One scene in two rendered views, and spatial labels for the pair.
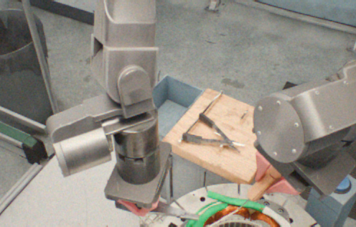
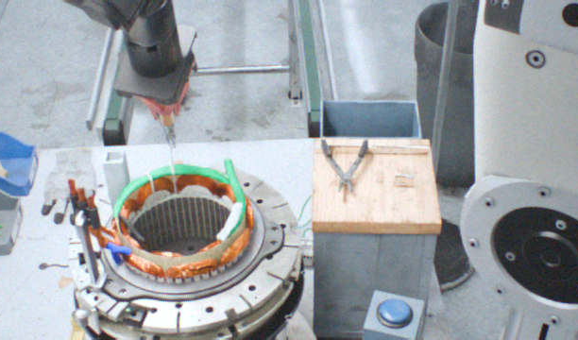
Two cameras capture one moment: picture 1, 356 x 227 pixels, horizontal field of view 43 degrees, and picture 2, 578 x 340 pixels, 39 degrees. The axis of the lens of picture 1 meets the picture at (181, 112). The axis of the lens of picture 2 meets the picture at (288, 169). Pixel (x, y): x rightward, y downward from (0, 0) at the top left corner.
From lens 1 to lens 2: 0.89 m
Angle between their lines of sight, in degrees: 44
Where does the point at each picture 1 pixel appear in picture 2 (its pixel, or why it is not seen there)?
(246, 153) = (352, 205)
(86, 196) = (282, 186)
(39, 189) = (263, 150)
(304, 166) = (129, 62)
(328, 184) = (126, 84)
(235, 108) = (416, 173)
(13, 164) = not seen: hidden behind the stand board
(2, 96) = (424, 103)
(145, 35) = not seen: outside the picture
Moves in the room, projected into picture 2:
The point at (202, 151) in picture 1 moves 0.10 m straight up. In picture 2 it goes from (323, 172) to (324, 121)
